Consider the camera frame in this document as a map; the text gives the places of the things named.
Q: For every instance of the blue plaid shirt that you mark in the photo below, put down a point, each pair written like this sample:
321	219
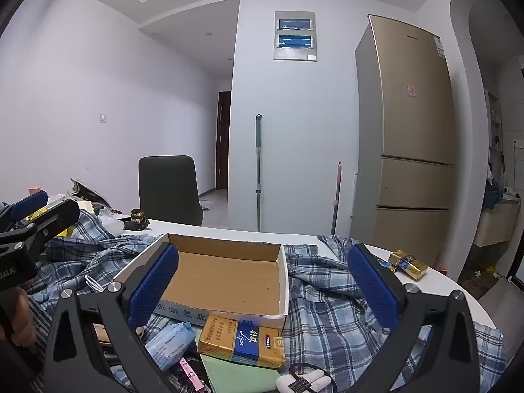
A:
327	303

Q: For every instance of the gold and blue cigarette pack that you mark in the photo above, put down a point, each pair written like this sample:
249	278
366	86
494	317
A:
241	342

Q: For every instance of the grey bag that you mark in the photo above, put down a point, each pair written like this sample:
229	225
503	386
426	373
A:
88	191

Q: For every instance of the yellow bag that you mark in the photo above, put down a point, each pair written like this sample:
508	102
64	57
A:
36	214

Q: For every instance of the white paper roll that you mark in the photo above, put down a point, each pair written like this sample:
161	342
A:
510	191

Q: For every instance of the dark wooden door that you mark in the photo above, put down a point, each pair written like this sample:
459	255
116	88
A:
223	139

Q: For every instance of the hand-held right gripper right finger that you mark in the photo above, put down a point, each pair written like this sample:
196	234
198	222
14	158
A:
374	288

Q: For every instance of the blue tissue packet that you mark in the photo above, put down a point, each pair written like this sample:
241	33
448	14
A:
170	346

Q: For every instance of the pink hair clip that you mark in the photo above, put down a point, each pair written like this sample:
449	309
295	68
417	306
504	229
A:
189	372

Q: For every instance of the cake slice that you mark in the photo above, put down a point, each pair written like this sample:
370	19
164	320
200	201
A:
138	215

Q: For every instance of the grey electrical panel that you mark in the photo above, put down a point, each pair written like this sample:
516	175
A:
294	55

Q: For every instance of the flat printed packet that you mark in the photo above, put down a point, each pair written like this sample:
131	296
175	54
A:
382	264

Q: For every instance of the person's left hand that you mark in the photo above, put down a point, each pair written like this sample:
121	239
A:
21	317

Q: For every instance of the beige cabinet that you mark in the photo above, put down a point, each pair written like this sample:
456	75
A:
493	223

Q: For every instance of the dark grey chair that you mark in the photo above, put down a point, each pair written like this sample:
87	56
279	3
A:
168	188

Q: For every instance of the blue cloth pile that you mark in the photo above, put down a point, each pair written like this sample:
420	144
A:
493	194

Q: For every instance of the shallow cardboard box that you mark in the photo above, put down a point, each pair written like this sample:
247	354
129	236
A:
229	278

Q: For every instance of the clear plastic packet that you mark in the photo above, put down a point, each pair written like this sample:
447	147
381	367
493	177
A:
58	199

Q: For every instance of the white small box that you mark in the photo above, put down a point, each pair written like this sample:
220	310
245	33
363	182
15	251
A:
85	206

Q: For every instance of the grey cardboard sheet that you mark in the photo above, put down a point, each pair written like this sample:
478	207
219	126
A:
497	294

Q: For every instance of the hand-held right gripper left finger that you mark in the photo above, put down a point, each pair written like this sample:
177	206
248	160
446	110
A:
153	284

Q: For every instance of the white soft item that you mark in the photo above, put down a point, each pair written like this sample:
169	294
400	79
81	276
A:
283	382

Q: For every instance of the white plastic bag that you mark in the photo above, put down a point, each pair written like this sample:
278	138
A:
110	225

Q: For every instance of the wall shelf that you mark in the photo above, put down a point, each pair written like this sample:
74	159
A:
495	123

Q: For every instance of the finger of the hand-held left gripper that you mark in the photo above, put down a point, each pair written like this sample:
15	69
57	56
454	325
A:
28	206
57	219

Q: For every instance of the gold refrigerator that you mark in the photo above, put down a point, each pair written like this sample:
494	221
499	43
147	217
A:
409	131

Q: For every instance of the green notebook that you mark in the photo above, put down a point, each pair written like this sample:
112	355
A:
233	378

